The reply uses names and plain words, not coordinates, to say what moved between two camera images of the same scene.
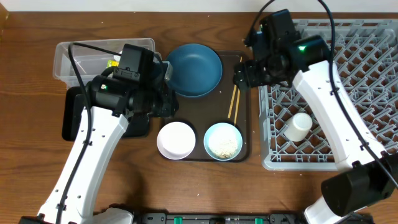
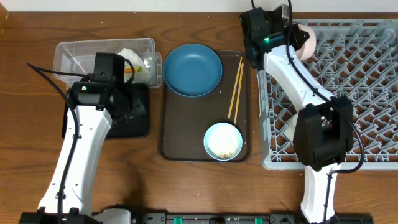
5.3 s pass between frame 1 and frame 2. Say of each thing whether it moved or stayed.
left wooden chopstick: stayed
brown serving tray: stayed
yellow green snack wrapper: moved
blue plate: stayed
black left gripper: moved
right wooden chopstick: stayed
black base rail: stayed
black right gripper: moved
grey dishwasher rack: stayed
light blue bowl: stayed
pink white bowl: moved
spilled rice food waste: stayed
